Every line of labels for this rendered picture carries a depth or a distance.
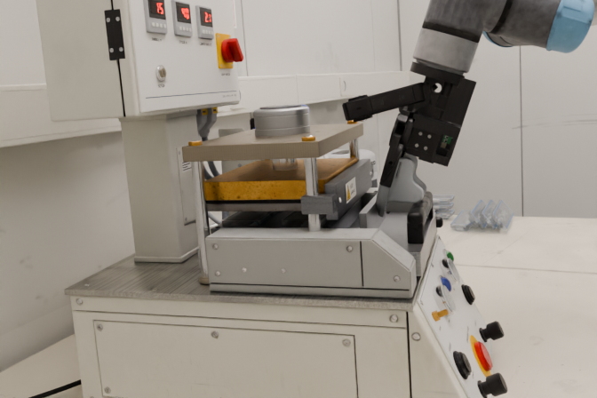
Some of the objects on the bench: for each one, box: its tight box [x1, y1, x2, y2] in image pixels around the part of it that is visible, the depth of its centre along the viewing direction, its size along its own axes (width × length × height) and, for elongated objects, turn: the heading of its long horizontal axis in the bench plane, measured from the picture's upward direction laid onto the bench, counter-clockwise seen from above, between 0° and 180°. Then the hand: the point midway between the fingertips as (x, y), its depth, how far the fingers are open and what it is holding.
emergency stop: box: [474, 341, 493, 371], centre depth 83 cm, size 2×4×4 cm
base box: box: [70, 234, 487, 398], centre depth 92 cm, size 54×38×17 cm
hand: (378, 205), depth 84 cm, fingers closed, pressing on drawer
